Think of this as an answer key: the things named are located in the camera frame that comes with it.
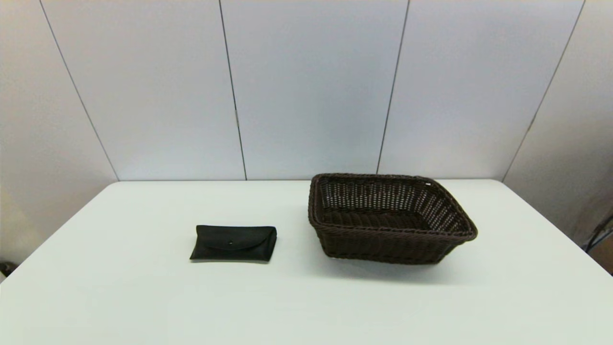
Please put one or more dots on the black leather glasses case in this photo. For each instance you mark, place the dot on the black leather glasses case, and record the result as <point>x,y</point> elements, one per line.
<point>233,244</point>

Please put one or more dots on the dark brown wicker basket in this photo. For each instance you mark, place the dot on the dark brown wicker basket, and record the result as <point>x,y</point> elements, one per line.
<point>383,247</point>

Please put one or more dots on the small dark floor object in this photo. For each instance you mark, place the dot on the small dark floor object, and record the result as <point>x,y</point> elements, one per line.
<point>6,268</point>

